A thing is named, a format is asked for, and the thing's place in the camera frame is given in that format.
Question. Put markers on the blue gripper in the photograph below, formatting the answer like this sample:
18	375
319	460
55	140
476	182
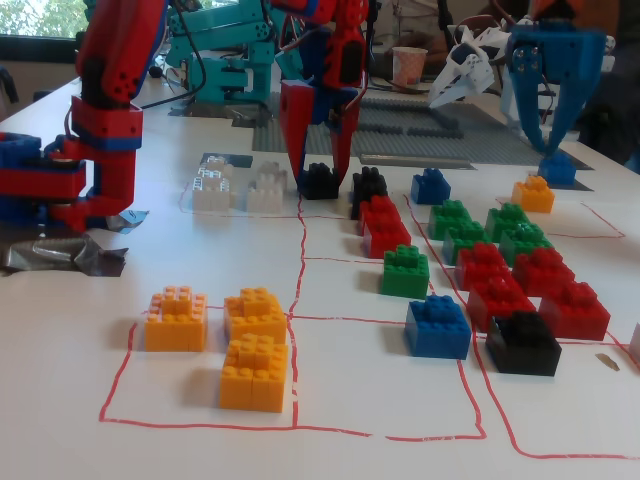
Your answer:
555	52

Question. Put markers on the red and blue gripper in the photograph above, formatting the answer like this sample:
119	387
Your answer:
320	107

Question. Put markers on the blue brick block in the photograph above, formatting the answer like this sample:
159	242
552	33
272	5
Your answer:
438	327
557	172
430	186

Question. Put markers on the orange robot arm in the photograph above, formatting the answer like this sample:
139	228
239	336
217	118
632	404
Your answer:
542	7

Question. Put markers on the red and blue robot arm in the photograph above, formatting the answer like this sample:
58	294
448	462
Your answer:
107	165

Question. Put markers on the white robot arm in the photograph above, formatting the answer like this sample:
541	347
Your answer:
506	100

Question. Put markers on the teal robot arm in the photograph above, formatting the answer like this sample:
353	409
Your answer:
225	80

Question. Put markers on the white brick block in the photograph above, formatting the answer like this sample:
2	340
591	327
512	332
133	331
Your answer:
212	196
217	164
271	169
265	196

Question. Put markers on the orange brick block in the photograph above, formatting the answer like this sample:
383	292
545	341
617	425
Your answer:
254	375
176	322
532	195
255	312

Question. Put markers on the red brick block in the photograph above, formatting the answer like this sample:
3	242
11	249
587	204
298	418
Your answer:
387	242
482	265
379	207
575	312
500	302
542	270

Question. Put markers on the green brick block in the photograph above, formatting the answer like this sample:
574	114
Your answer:
406	272
465	241
525	242
505	220
450	215

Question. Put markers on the patterned paper cup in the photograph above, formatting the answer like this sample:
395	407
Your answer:
410	65

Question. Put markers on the grey studded baseplate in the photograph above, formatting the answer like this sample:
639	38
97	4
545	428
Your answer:
480	145

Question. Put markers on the black stand pole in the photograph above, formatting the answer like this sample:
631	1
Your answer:
373	45

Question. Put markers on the small black foam ball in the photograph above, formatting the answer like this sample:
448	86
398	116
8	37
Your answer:
156	72

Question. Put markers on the small brown scrap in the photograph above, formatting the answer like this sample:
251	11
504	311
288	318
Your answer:
606	361

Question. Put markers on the short dark grey brick wall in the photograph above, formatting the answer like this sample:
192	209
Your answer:
435	133

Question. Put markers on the dark grey brick frame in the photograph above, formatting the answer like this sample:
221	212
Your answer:
385	131

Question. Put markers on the grey duct tape strip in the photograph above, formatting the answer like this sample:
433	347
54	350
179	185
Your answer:
415	161

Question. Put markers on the crumpled silver duct tape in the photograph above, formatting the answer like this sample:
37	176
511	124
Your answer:
50	255

